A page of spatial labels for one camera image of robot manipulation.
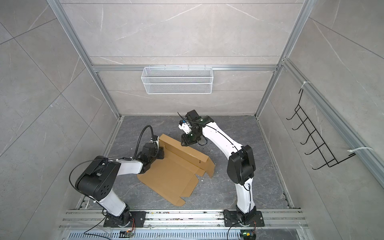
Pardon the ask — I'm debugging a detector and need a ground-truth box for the black wire hook rack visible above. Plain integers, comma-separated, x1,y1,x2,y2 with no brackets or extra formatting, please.
286,89,356,171

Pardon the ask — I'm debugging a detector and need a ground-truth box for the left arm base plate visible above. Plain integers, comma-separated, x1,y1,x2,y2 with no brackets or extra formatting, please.
104,211,147,228

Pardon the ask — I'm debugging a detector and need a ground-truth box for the brown cardboard box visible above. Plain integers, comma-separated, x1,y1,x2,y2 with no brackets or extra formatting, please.
137,134,215,207

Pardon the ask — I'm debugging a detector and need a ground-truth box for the white wire mesh basket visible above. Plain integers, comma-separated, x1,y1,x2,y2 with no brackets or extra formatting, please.
141,67,214,95

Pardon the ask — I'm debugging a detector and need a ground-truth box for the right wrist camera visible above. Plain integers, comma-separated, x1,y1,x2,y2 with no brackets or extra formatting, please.
179,120,192,135

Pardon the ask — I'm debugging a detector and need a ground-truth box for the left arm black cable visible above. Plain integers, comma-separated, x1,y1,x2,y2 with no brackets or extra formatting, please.
133,125,156,160

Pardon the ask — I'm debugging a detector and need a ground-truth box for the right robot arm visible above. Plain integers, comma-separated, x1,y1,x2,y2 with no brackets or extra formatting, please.
179,110,257,225

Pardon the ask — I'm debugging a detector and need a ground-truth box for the white cable tie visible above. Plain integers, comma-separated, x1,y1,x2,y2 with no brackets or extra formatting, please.
347,147,374,153

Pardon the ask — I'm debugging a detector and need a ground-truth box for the aluminium mounting rail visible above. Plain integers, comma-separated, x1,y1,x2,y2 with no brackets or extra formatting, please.
58,208,310,231

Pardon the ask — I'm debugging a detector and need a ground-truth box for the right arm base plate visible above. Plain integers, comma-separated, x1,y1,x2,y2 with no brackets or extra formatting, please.
223,209,265,227

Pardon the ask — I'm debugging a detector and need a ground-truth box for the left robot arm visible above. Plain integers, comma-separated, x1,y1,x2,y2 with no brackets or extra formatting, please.
72,142,164,227

